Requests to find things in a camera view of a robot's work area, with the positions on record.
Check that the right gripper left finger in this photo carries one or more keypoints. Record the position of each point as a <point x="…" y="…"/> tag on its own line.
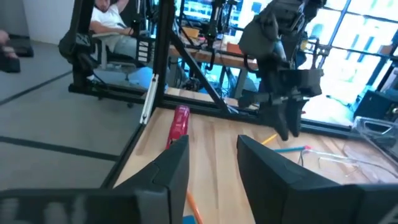
<point x="161" y="186"/>

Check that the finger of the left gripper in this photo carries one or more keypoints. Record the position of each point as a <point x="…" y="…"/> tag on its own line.
<point x="276" y="121"/>
<point x="297" y="118"/>

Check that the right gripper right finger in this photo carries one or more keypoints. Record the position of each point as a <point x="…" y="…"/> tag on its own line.
<point x="280" y="186"/>

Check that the yellow pencil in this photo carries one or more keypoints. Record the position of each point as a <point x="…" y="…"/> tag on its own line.
<point x="269" y="139"/>

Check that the blue pencil pink eraser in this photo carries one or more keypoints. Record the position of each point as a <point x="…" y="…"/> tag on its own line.
<point x="289" y="149"/>

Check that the orange pencil pink eraser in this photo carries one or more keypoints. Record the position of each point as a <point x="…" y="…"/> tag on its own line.
<point x="194" y="208"/>

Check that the clear plastic bin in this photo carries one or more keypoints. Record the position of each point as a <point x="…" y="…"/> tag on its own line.
<point x="376" y="130"/>
<point x="357" y="168"/>

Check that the red rectangular case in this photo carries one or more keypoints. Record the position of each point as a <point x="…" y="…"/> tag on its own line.
<point x="178" y="124"/>

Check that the orange box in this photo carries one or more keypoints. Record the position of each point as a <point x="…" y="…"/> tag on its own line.
<point x="234" y="48"/>

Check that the black equipment box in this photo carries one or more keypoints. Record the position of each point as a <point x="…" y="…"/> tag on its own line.
<point x="373" y="105"/>

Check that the wooden workbench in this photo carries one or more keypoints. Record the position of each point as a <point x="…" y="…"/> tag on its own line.
<point x="211" y="56"/>

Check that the white plastic strip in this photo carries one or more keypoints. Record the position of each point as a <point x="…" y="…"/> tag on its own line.
<point x="149" y="99"/>

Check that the blue plastic tub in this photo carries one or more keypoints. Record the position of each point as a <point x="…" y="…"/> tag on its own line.
<point x="143" y="77"/>

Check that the cardboard box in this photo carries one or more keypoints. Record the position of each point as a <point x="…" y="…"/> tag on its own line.
<point x="190" y="32"/>

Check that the white office chair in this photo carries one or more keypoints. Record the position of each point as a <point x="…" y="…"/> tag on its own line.
<point x="102" y="46"/>

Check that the person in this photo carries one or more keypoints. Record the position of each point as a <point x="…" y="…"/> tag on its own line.
<point x="109" y="18"/>

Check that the black case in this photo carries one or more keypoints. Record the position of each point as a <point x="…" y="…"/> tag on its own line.
<point x="21" y="46"/>

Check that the person's hand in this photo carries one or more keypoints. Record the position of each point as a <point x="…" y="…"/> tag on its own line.
<point x="3" y="36"/>

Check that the black metal table frame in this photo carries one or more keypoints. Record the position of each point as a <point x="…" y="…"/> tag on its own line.
<point x="163" y="46"/>

